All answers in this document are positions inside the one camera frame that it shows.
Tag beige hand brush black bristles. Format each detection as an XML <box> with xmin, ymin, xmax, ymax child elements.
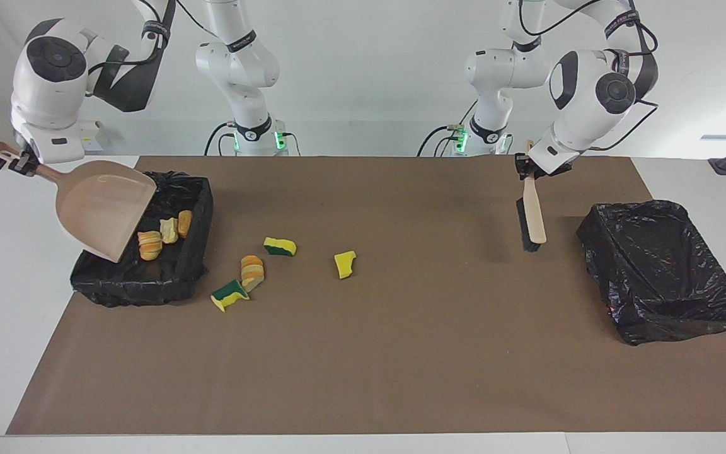
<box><xmin>516</xmin><ymin>140</ymin><xmax>548</xmax><ymax>253</ymax></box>

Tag beige plastic dustpan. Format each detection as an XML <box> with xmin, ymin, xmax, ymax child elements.
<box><xmin>0</xmin><ymin>141</ymin><xmax>158</xmax><ymax>264</ymax></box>

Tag orange striped sponge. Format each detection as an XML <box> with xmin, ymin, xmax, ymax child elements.
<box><xmin>138</xmin><ymin>231</ymin><xmax>163</xmax><ymax>261</ymax></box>

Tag notched green yellow sponge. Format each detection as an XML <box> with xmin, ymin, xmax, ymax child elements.
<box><xmin>210</xmin><ymin>279</ymin><xmax>251</xmax><ymax>313</ymax></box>

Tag orange striped bread slices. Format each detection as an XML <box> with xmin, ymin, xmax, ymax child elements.
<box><xmin>240</xmin><ymin>255</ymin><xmax>265</xmax><ymax>292</ymax></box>

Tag black bag lined bin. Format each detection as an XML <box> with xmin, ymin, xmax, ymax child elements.
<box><xmin>71</xmin><ymin>172</ymin><xmax>214</xmax><ymax>308</ymax></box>
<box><xmin>576</xmin><ymin>200</ymin><xmax>726</xmax><ymax>346</ymax></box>

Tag brown table mat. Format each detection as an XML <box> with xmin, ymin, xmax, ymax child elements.
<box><xmin>6</xmin><ymin>156</ymin><xmax>726</xmax><ymax>436</ymax></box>

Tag white wall socket box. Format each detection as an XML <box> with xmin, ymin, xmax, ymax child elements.
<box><xmin>83</xmin><ymin>120</ymin><xmax>104</xmax><ymax>152</ymax></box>

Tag black base cable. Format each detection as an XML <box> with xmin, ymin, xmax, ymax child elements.
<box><xmin>204</xmin><ymin>122</ymin><xmax>236</xmax><ymax>157</ymax></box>
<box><xmin>418</xmin><ymin>123</ymin><xmax>464</xmax><ymax>157</ymax></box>

